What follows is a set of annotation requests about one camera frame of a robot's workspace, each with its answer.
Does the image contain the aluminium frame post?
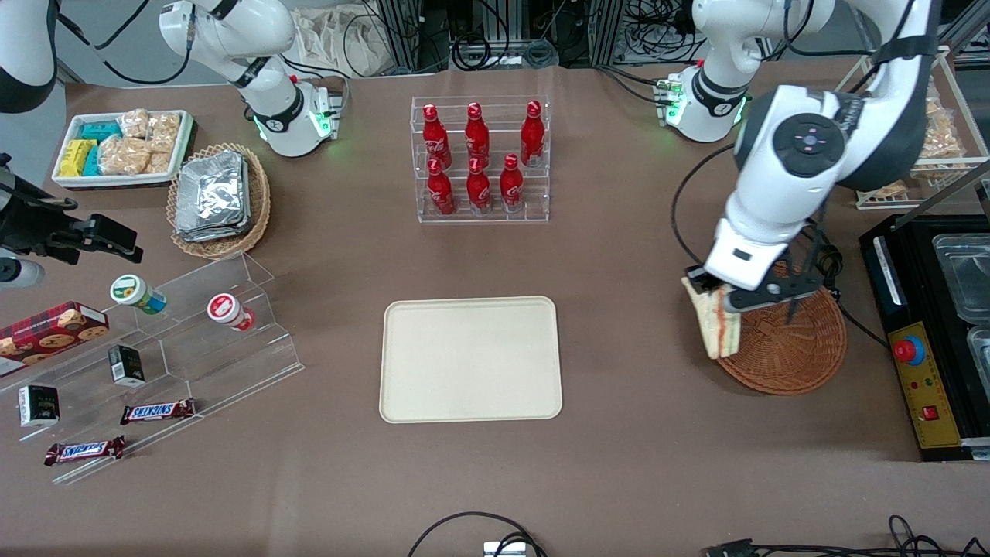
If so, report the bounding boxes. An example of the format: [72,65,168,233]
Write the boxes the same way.
[377,0,422,74]
[588,0,623,67]

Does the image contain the beige plastic tray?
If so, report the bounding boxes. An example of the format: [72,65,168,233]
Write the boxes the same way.
[379,296,564,424]

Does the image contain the red tartan cookie box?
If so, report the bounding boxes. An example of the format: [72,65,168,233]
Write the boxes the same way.
[0,301,110,378]

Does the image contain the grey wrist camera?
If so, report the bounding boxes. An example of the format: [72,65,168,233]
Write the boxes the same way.
[756,272,822,307]
[0,259,45,289]

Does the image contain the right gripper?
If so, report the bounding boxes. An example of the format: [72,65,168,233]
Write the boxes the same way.
[0,186,145,265]

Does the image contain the aluminium foil container stack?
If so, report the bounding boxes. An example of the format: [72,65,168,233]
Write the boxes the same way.
[174,151,252,243]

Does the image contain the black cable with connector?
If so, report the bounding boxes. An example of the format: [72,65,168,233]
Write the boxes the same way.
[704,514,990,557]

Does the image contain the clear acrylic bottle rack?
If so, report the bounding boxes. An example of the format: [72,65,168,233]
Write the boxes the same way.
[411,96,551,225]

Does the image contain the small black barcode box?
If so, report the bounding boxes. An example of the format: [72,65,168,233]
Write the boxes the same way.
[108,344,146,388]

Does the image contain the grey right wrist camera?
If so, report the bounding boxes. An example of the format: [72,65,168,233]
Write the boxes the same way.
[0,259,45,289]

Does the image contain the black machine yellow panel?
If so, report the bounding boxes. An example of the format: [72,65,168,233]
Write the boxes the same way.
[860,213,990,463]

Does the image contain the red cola bottle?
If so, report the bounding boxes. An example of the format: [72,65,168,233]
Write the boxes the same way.
[466,157,492,214]
[465,102,490,165]
[427,159,456,216]
[422,104,452,169]
[500,153,524,212]
[521,101,545,168]

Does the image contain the light wicker basket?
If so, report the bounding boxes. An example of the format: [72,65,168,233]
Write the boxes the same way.
[166,142,271,259]

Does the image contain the triangular sandwich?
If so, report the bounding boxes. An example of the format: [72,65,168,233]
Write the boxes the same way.
[681,277,742,361]

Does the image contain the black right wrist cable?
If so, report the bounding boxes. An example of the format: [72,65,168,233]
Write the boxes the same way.
[4,178,80,211]

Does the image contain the black machine power cable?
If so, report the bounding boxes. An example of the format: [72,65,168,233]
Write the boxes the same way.
[804,224,890,349]

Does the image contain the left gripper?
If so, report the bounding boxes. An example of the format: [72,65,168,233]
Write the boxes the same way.
[686,218,791,314]

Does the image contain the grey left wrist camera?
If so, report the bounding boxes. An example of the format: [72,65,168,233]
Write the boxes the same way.
[756,272,822,307]

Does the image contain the clear acrylic step display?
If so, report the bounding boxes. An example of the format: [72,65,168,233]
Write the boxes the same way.
[0,251,305,486]

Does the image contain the beige cloth bag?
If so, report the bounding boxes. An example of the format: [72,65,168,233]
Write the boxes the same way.
[290,6,395,78]

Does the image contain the black looped table cable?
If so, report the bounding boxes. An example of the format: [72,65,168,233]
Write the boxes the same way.
[408,512,547,557]

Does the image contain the small black white box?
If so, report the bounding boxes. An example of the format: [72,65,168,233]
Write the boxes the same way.
[18,384,60,428]

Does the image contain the small clear plastic container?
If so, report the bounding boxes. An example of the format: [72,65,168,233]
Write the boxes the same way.
[967,326,990,380]

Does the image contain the white wire basket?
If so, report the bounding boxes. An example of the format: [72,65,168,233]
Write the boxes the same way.
[835,46,990,211]

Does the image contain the yellow snack packet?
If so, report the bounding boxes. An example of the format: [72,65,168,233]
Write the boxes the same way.
[60,139,97,177]

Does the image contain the white rectangular snack tray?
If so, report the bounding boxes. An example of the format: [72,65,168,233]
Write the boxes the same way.
[52,110,194,190]

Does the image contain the brown wicker basket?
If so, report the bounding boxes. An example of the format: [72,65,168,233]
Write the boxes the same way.
[715,261,848,396]

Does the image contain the red lid yogurt cup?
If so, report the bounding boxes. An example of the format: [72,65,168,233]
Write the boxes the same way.
[207,293,256,333]

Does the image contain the green lid yogurt cup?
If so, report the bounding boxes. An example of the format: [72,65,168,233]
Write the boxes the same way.
[109,274,168,315]

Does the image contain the Snickers chocolate bar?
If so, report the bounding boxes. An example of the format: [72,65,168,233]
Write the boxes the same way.
[120,398,196,425]
[44,436,126,466]

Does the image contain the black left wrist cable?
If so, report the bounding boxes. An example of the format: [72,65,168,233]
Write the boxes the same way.
[671,143,737,268]

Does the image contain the large clear plastic container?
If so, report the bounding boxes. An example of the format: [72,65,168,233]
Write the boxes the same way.
[932,234,990,324]

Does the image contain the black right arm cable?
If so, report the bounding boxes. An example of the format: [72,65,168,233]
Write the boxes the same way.
[54,0,194,86]

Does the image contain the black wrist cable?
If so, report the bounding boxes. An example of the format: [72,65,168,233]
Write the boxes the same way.
[671,143,737,268]
[4,178,80,211]

